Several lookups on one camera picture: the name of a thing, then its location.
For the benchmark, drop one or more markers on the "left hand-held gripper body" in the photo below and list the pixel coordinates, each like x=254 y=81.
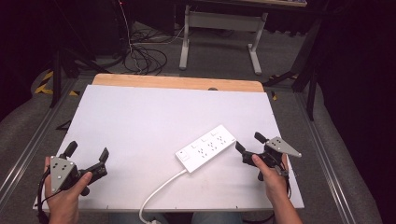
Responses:
x=62 y=174

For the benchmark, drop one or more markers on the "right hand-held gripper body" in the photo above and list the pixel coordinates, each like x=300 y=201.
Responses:
x=281 y=146

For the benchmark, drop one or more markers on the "person's left hand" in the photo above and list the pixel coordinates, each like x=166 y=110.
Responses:
x=63 y=203

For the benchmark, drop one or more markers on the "person's right hand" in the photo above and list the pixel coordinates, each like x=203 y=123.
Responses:
x=275 y=183

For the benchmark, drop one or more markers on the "white power strip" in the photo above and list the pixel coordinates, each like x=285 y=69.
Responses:
x=205 y=148

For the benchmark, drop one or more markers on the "white board table cover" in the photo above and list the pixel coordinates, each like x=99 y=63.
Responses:
x=149 y=124

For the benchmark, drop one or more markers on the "black stand with legs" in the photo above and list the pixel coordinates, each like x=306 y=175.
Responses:
x=311 y=90

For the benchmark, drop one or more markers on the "yellow black floor tape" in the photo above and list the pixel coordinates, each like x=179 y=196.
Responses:
x=43 y=88

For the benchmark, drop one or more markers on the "black tripod stand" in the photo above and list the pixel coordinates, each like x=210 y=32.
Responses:
x=56 y=77

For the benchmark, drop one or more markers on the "white plug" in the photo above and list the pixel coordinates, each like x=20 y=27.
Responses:
x=154 y=221

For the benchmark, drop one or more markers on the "aluminium floor rail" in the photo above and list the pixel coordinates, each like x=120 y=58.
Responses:
x=327 y=168
x=28 y=149

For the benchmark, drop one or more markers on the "white table frame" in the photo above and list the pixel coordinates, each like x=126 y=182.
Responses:
x=222 y=20

